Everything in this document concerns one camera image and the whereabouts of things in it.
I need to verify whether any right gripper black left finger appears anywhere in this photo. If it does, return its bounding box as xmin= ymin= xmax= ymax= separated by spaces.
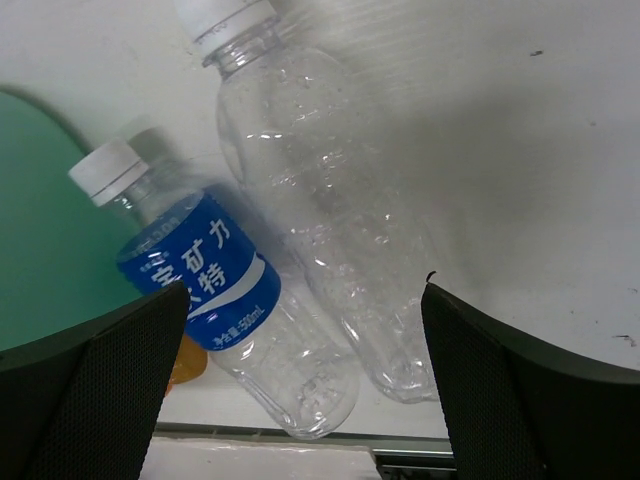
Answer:
xmin=1 ymin=281 xmax=190 ymax=479

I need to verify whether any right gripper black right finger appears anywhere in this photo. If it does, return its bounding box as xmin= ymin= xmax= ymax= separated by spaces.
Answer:
xmin=421 ymin=282 xmax=639 ymax=479

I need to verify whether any blue label clear bottle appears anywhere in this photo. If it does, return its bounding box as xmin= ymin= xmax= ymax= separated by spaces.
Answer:
xmin=69 ymin=139 xmax=359 ymax=440

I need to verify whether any clear unlabelled plastic bottle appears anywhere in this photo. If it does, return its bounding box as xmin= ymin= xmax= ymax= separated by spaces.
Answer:
xmin=175 ymin=1 xmax=438 ymax=404

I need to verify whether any green plastic bin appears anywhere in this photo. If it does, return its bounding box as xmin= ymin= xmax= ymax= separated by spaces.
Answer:
xmin=1 ymin=92 xmax=140 ymax=350

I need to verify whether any orange juice bottle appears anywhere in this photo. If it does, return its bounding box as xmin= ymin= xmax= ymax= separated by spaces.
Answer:
xmin=169 ymin=334 xmax=208 ymax=386

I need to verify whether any aluminium table edge rail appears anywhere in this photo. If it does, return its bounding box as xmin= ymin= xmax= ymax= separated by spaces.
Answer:
xmin=154 ymin=422 xmax=456 ymax=471

